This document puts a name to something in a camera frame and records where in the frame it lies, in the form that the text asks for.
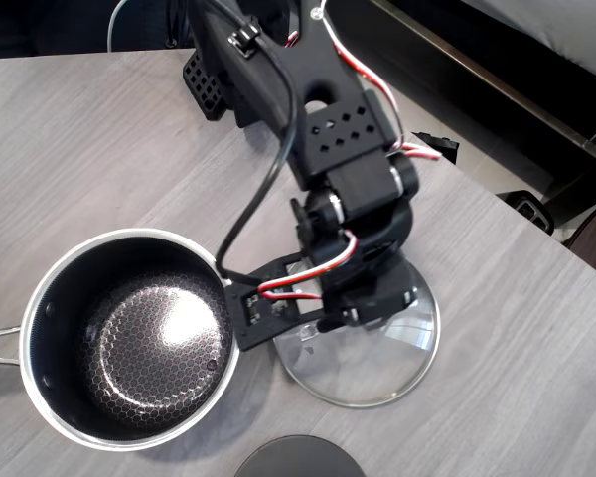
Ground glass lid with black handle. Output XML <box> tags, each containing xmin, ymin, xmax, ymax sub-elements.
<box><xmin>271</xmin><ymin>257</ymin><xmax>442</xmax><ymax>409</ymax></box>

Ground black perforated arm base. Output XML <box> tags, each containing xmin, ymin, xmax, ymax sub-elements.
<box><xmin>181</xmin><ymin>48</ymin><xmax>230</xmax><ymax>123</ymax></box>

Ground black table clamp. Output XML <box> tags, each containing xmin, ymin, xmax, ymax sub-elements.
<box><xmin>410</xmin><ymin>130</ymin><xmax>461</xmax><ymax>166</ymax></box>
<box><xmin>496</xmin><ymin>189</ymin><xmax>556</xmax><ymax>237</ymax></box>

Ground dark grey round disc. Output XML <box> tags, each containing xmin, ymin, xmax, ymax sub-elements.
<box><xmin>232</xmin><ymin>434</ymin><xmax>367</xmax><ymax>477</ymax></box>

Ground white cushion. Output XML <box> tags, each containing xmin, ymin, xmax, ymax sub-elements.
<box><xmin>459</xmin><ymin>0</ymin><xmax>596</xmax><ymax>84</ymax></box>

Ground red white gripper servo cable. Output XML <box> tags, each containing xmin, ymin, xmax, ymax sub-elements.
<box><xmin>256</xmin><ymin>230</ymin><xmax>360</xmax><ymax>302</ymax></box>

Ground black camera cable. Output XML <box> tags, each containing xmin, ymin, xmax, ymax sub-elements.
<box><xmin>211</xmin><ymin>0</ymin><xmax>300</xmax><ymax>288</ymax></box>

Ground red white arm servo cable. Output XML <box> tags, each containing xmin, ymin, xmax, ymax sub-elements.
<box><xmin>283</xmin><ymin>0</ymin><xmax>444</xmax><ymax>163</ymax></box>

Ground dark bench frame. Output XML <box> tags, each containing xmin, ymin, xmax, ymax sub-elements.
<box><xmin>327</xmin><ymin>0</ymin><xmax>596</xmax><ymax>225</ymax></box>

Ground thin grey cable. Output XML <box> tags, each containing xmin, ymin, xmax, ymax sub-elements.
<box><xmin>106</xmin><ymin>0</ymin><xmax>130</xmax><ymax>53</ymax></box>

